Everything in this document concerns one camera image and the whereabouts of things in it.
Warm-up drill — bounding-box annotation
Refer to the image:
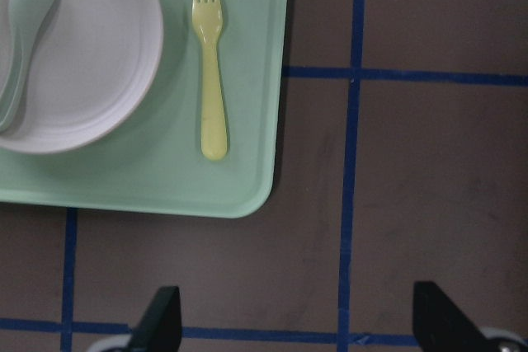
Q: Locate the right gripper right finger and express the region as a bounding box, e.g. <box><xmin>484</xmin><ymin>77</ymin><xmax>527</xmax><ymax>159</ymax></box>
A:
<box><xmin>412</xmin><ymin>281</ymin><xmax>489</xmax><ymax>351</ymax></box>

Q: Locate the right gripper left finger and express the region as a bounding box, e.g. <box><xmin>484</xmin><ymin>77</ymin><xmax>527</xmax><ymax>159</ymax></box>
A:
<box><xmin>125</xmin><ymin>286</ymin><xmax>182</xmax><ymax>352</ymax></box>

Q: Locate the white round plate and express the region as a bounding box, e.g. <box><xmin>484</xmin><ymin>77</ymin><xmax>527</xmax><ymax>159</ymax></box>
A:
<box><xmin>1</xmin><ymin>0</ymin><xmax>163</xmax><ymax>154</ymax></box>

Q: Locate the yellow plastic fork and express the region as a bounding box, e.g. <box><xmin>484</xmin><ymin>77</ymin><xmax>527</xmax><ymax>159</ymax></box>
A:
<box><xmin>191</xmin><ymin>0</ymin><xmax>228</xmax><ymax>161</ymax></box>

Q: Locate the light green tray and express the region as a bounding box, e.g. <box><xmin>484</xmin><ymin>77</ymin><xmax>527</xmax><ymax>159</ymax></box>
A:
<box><xmin>1</xmin><ymin>0</ymin><xmax>287</xmax><ymax>218</ymax></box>

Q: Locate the pale green spoon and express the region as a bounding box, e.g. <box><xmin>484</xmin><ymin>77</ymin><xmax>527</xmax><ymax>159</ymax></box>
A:
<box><xmin>1</xmin><ymin>0</ymin><xmax>57</xmax><ymax>131</ymax></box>

